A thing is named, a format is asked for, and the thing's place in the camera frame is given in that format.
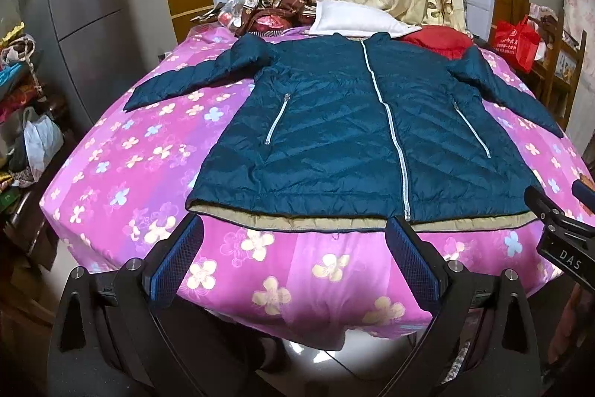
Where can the wooden chair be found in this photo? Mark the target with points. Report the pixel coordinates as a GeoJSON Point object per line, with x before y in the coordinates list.
{"type": "Point", "coordinates": [559, 69]}

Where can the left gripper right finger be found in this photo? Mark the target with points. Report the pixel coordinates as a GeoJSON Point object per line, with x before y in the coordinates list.
{"type": "Point", "coordinates": [481, 339]}

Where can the red garment on bed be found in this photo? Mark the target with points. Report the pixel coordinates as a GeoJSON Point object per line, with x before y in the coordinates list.
{"type": "Point", "coordinates": [442, 40]}

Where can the grey refrigerator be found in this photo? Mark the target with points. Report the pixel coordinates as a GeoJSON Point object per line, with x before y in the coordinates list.
{"type": "Point", "coordinates": [89, 53]}

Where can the teal quilted down jacket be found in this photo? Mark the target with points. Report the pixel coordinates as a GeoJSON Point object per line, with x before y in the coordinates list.
{"type": "Point", "coordinates": [341, 135]}

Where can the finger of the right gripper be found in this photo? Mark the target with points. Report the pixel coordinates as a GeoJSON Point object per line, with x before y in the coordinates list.
{"type": "Point", "coordinates": [584, 194]}

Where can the white pillow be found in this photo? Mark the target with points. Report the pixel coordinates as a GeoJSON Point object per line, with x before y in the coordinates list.
{"type": "Point", "coordinates": [356, 20]}

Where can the white plastic bag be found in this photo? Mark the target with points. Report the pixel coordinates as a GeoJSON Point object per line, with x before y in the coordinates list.
{"type": "Point", "coordinates": [42, 140]}

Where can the clutter pile of clothes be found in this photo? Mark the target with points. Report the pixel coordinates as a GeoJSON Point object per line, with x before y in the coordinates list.
{"type": "Point", "coordinates": [20, 84]}

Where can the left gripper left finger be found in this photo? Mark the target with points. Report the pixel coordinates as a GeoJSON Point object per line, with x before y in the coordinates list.
{"type": "Point", "coordinates": [107, 339]}

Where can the red plastic bag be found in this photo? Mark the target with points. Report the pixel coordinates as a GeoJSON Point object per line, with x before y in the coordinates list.
{"type": "Point", "coordinates": [516, 43]}

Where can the pink floral hanging curtain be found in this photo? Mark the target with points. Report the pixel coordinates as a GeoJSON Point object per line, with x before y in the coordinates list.
{"type": "Point", "coordinates": [579, 17]}

